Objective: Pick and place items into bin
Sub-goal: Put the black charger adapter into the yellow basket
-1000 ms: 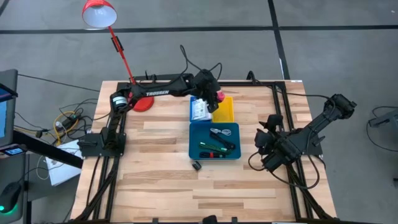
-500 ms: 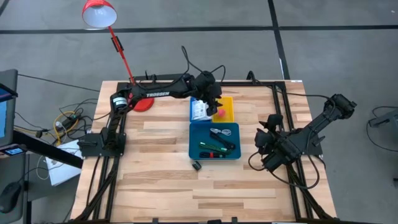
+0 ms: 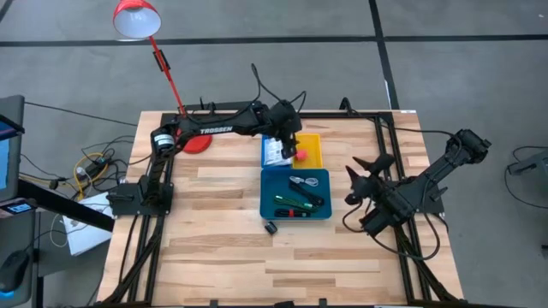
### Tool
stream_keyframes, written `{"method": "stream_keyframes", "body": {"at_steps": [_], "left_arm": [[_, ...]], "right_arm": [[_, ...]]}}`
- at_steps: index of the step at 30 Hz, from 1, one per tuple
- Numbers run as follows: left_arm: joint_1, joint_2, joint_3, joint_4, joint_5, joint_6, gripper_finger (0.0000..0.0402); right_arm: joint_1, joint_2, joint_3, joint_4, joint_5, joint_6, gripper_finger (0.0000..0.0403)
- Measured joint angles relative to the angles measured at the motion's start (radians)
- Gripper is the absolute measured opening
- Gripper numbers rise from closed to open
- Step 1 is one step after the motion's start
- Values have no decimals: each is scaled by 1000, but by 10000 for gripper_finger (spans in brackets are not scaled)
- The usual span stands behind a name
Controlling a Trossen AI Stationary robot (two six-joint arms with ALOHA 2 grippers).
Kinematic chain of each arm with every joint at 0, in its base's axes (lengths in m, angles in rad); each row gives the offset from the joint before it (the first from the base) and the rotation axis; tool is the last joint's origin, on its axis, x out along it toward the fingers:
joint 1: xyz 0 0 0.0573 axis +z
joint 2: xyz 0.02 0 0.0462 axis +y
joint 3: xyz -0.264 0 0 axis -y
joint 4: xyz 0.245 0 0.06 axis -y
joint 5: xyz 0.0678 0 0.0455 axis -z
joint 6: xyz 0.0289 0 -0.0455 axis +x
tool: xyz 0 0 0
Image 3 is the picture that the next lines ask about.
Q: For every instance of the black computer mouse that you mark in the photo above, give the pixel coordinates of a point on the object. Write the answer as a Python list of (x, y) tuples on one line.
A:
[(13, 269)]

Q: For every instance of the small yellow plastic bin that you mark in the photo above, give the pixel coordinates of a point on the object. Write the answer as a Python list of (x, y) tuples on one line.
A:
[(314, 145)]

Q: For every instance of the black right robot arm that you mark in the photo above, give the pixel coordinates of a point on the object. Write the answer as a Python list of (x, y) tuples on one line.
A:
[(432, 175)]

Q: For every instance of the small black adapter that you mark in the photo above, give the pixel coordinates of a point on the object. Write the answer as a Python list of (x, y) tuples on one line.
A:
[(270, 227)]

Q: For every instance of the large display screen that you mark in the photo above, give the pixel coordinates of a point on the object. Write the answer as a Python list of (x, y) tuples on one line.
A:
[(10, 149)]

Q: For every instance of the red desk lamp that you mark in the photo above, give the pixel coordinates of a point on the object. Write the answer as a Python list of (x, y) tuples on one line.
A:
[(137, 21)]

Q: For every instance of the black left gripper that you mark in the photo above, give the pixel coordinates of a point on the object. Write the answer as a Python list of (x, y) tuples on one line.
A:
[(284, 122)]

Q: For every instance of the small blue plastic bin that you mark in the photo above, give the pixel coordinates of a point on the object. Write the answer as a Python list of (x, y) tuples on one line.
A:
[(262, 149)]

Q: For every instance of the white box with QR code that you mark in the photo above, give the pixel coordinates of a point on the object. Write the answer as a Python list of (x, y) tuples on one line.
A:
[(272, 154)]

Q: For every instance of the large teal plastic bin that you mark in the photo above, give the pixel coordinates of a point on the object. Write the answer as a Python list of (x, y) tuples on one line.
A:
[(269, 188)]

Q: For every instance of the black aluminium table frame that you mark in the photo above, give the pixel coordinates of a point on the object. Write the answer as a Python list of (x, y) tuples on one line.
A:
[(342, 115)]

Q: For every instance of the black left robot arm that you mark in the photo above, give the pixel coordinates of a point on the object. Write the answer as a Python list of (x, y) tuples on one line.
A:
[(214, 128)]

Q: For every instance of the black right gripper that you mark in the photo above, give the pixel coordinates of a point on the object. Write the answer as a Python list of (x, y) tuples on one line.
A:
[(379, 192)]

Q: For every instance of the black stand beam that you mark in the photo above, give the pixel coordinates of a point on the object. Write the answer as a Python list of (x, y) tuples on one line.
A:
[(64, 203)]

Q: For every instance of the white paper box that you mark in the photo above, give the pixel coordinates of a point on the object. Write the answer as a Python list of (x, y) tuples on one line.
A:
[(85, 239)]

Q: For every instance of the small device with screen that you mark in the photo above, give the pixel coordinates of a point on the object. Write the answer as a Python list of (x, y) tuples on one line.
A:
[(19, 208)]

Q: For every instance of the small pink block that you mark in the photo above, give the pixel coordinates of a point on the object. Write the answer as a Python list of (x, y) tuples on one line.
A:
[(303, 155)]

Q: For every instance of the dark computer desk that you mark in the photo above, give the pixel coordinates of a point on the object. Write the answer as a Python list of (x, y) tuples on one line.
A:
[(25, 231)]

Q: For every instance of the black power strip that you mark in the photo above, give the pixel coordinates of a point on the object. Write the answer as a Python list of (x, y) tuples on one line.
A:
[(222, 105)]

